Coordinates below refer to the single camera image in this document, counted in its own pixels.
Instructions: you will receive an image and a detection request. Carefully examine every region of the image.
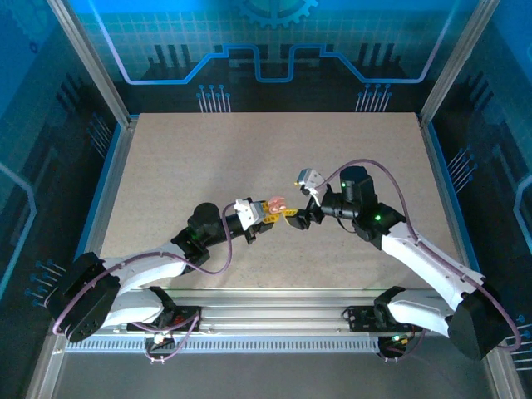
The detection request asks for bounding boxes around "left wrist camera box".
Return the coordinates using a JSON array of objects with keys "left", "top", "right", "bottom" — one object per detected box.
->
[{"left": 233, "top": 198, "right": 266, "bottom": 229}]

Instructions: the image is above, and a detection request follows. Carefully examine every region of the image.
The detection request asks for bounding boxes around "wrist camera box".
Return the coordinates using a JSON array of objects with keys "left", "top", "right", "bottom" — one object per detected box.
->
[
  {"left": 293, "top": 167, "right": 324, "bottom": 197},
  {"left": 233, "top": 198, "right": 266, "bottom": 229}
]

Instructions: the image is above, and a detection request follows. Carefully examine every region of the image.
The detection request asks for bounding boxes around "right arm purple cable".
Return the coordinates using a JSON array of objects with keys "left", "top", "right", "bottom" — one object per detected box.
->
[{"left": 322, "top": 160, "right": 523, "bottom": 362}]

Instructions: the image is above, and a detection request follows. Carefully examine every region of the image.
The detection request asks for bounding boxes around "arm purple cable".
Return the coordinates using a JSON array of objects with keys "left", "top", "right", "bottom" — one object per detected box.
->
[
  {"left": 322, "top": 160, "right": 523, "bottom": 362},
  {"left": 52, "top": 202, "right": 234, "bottom": 365}
]

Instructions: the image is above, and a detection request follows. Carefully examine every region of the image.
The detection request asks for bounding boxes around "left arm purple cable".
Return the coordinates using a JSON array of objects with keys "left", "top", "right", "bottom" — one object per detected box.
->
[{"left": 52, "top": 202, "right": 234, "bottom": 365}]

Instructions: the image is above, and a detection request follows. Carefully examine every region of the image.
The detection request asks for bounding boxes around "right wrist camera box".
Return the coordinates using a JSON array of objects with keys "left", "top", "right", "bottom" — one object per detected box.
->
[{"left": 293, "top": 167, "right": 324, "bottom": 197}]

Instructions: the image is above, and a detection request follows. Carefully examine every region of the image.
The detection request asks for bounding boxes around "aluminium table side rail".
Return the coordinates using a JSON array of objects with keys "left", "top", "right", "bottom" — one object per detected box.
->
[
  {"left": 417, "top": 114, "right": 479, "bottom": 301},
  {"left": 68, "top": 115, "right": 139, "bottom": 303}
]

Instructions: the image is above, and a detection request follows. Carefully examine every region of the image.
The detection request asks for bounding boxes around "aluminium mounting rail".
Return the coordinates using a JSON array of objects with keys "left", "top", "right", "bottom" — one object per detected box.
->
[{"left": 57, "top": 288, "right": 500, "bottom": 333}]

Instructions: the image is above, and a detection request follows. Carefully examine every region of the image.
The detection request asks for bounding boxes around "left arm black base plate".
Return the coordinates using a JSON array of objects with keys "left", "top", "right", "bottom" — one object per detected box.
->
[{"left": 126, "top": 305, "right": 204, "bottom": 333}]

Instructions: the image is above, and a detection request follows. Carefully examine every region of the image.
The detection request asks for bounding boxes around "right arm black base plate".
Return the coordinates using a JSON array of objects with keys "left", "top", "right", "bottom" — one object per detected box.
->
[{"left": 344, "top": 305, "right": 424, "bottom": 333}]

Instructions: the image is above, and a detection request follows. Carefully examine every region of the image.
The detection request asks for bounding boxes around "grey slotted cable duct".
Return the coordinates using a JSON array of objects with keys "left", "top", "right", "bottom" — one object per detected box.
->
[{"left": 64, "top": 338, "right": 382, "bottom": 354}]

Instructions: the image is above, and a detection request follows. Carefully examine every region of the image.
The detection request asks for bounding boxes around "aluminium frame post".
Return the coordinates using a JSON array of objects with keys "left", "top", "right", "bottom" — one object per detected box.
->
[
  {"left": 45, "top": 0, "right": 133, "bottom": 126},
  {"left": 418, "top": 0, "right": 502, "bottom": 126}
]

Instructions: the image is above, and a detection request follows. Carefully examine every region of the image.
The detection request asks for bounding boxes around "aluminium lower frame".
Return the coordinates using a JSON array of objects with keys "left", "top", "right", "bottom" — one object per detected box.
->
[{"left": 24, "top": 326, "right": 527, "bottom": 399}]

